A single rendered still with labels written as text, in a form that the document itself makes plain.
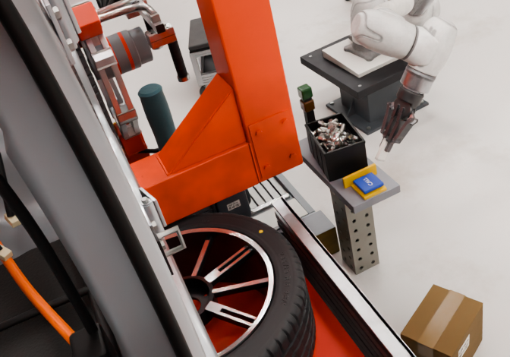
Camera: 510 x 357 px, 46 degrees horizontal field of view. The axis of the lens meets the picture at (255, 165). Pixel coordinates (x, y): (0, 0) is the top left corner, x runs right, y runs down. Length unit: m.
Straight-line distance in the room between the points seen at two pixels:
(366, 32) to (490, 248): 1.01
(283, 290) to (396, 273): 0.76
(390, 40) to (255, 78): 0.39
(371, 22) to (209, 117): 0.52
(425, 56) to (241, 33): 0.51
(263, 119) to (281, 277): 0.48
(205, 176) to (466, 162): 1.30
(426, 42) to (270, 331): 0.88
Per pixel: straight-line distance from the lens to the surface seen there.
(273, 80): 1.77
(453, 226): 2.44
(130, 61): 2.17
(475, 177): 2.66
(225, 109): 1.76
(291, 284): 1.61
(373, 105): 2.97
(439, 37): 1.77
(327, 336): 1.79
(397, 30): 1.73
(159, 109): 2.17
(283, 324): 1.53
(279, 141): 1.87
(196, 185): 1.83
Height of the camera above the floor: 1.69
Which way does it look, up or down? 36 degrees down
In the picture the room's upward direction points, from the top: 15 degrees counter-clockwise
